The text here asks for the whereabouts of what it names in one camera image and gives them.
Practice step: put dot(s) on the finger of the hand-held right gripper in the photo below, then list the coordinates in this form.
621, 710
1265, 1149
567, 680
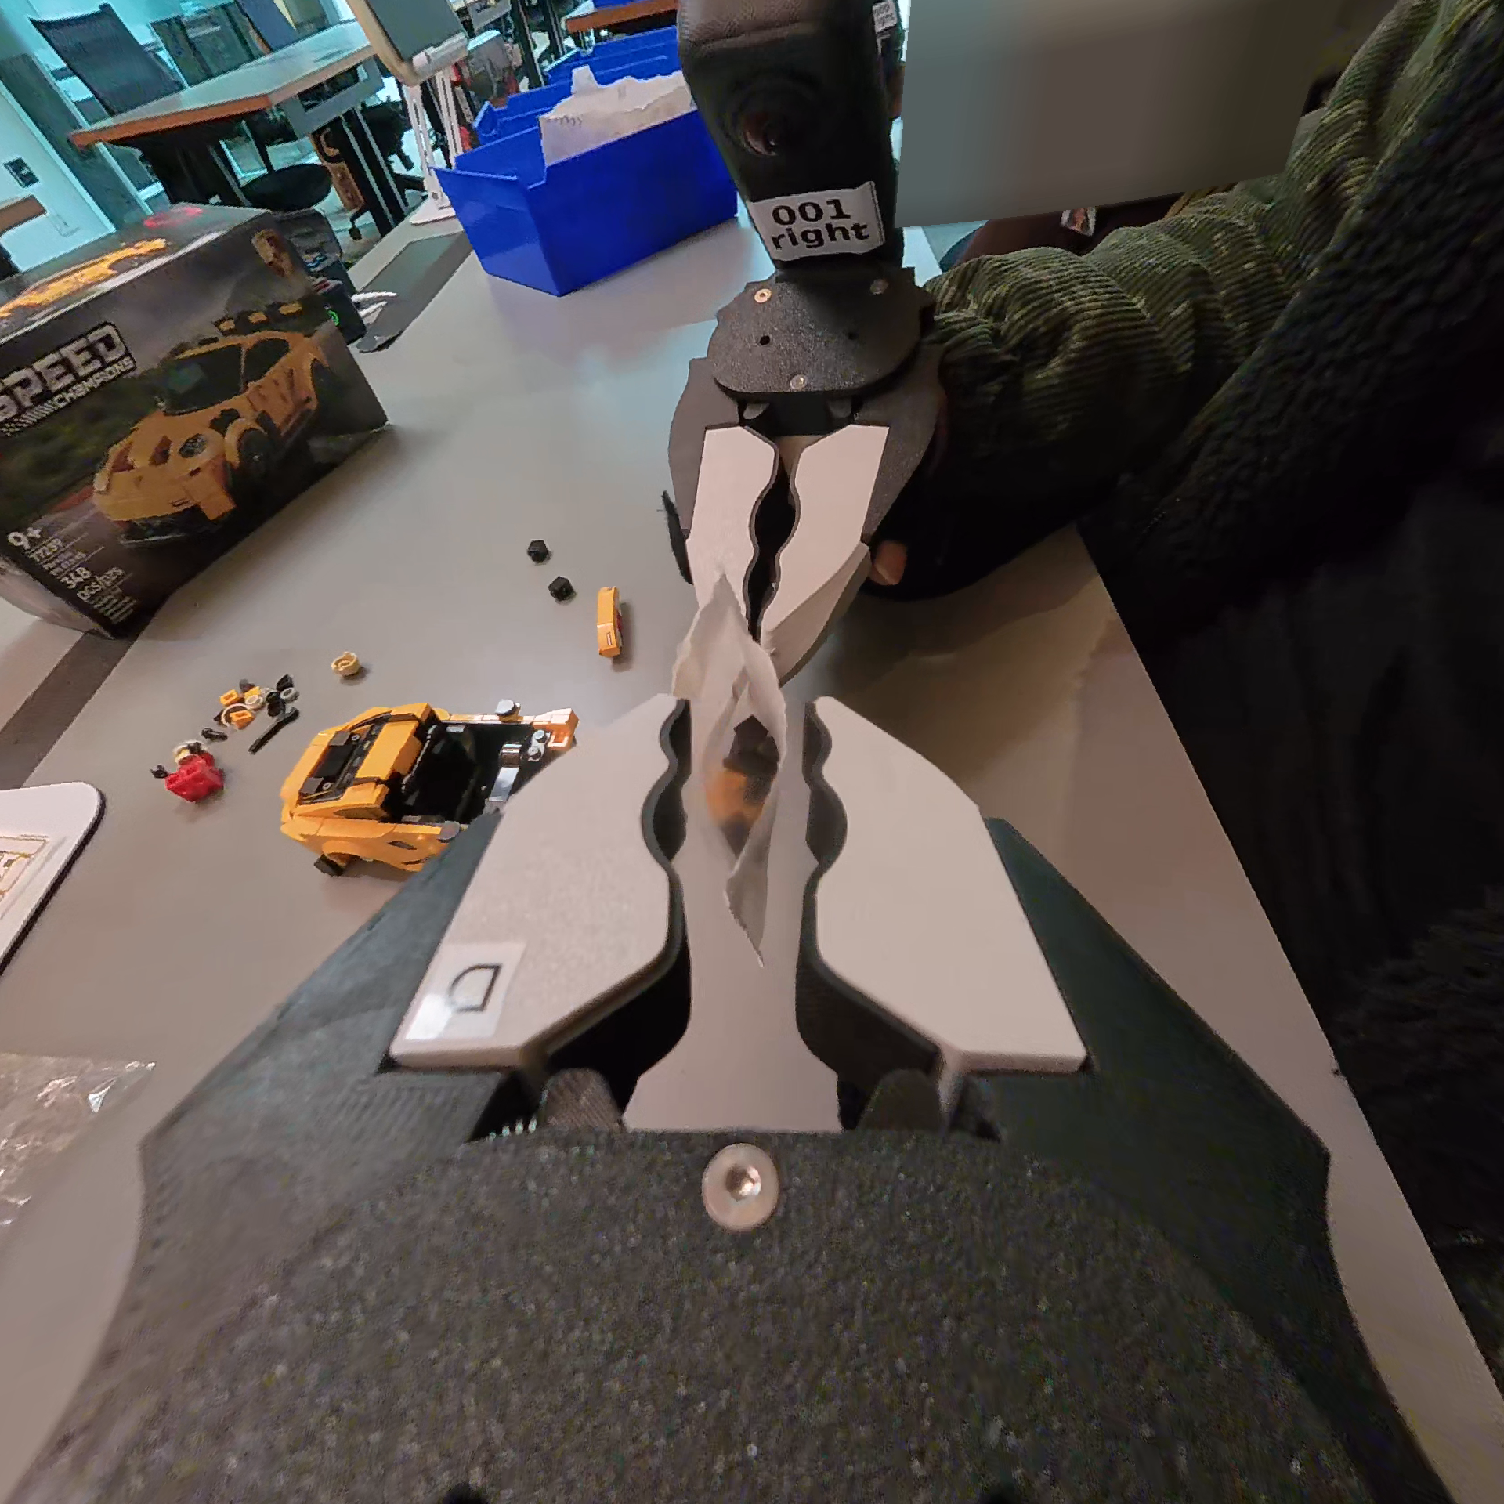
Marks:
835, 506
730, 493

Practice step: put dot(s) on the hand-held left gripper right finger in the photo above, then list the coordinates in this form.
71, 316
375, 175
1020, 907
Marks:
941, 941

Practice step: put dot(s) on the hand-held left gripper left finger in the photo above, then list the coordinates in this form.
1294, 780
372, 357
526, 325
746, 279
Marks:
565, 928

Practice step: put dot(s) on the white paper bag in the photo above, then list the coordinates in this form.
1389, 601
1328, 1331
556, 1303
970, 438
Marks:
712, 658

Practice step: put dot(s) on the orange lego piece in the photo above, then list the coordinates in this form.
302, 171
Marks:
741, 787

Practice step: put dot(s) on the black lego piece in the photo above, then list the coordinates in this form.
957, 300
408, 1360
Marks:
750, 740

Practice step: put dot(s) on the yellow lego car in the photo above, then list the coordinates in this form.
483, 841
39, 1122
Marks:
365, 776

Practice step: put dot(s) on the yellow lego side panel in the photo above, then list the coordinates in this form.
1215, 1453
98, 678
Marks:
610, 624

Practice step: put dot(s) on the cluster of tiny lego parts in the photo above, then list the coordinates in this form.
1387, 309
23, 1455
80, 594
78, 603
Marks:
254, 712

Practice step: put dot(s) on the lego sticker sheet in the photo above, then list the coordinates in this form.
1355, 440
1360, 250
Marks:
24, 864

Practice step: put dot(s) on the black lego set box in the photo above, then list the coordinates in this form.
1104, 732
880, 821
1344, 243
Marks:
177, 411

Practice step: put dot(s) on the person's right hand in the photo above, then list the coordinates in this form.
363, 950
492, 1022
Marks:
891, 561

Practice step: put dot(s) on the blue plastic bin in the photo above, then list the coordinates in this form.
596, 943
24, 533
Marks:
588, 223

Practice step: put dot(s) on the white papers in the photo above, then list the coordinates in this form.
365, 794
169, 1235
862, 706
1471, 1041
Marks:
612, 112

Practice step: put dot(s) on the white easel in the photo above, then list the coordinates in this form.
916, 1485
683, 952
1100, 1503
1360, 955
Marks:
418, 71

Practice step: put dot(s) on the white book stand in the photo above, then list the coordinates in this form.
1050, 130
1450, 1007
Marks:
48, 859

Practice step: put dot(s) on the clear plastic bag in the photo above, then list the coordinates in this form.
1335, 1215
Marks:
60, 1129

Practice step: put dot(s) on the long office desk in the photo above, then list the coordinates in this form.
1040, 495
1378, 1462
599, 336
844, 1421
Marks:
236, 89

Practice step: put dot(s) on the dark office chair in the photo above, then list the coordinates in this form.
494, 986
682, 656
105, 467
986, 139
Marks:
107, 60

